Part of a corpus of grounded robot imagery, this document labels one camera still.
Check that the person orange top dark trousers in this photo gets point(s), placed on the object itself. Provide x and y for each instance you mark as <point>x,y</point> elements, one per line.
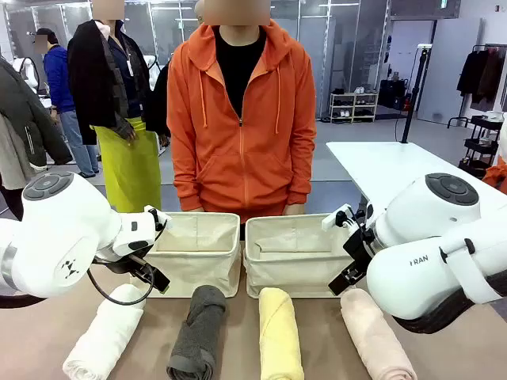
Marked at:
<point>496,174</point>

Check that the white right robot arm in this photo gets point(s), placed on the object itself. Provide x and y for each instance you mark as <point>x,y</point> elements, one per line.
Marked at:
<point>420,273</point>

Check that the pink towel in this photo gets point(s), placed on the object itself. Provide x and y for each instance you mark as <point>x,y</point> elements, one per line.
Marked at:
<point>372,336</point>

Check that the black luggage bags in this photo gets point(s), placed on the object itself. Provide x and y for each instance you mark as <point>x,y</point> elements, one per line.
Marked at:
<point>392,93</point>

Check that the white towel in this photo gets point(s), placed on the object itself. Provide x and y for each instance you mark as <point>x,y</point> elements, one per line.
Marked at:
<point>103,336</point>

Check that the person black coat yellow skirt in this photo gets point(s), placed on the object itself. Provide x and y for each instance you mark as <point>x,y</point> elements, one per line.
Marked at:
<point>128,170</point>

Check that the yellow towel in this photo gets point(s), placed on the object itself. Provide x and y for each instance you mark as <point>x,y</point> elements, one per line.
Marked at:
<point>277,336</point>

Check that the black trolley cart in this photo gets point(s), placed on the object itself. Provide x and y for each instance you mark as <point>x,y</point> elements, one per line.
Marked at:
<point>481,142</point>

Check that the clothes rack with dark coats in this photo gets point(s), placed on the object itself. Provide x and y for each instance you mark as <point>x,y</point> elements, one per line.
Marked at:
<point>481,75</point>

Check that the person in orange hoodie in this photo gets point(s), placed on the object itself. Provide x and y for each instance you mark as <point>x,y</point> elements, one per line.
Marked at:
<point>237,158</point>

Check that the cream fabric basket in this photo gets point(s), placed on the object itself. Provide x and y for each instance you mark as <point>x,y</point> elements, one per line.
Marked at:
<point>198,269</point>
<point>293,273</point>

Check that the person in blue jacket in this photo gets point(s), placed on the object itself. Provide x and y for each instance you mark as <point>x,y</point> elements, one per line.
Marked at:
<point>57,79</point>

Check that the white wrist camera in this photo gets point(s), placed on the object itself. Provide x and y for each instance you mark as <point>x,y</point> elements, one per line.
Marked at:
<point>160,223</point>
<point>334,217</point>

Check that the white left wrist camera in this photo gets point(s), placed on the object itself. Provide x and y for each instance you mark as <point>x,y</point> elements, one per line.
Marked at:
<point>160,223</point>

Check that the person's left hand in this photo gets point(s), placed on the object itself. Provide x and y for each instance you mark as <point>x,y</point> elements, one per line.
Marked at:
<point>295,209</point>

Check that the black pole with white top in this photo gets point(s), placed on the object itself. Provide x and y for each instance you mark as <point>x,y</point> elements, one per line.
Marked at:
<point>414,95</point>

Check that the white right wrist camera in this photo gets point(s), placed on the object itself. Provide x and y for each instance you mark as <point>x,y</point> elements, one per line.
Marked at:
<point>334,217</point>

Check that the wooden shoe rack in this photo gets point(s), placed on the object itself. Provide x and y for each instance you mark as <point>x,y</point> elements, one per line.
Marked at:
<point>353,107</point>

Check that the person in dark grey coat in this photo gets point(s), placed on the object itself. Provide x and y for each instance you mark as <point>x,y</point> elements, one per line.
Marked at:
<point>24,118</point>

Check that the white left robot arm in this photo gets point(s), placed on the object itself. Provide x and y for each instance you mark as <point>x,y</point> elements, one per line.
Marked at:
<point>59,237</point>

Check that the dark grey towel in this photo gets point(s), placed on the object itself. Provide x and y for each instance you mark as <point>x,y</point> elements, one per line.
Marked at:
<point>196,336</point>

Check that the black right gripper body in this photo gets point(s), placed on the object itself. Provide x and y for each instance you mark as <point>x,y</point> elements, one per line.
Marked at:
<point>360,249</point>

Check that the white table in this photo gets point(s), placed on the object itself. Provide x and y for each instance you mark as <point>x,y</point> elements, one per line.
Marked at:
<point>380,166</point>

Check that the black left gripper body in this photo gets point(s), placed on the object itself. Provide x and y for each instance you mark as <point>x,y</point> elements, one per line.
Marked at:
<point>136,265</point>

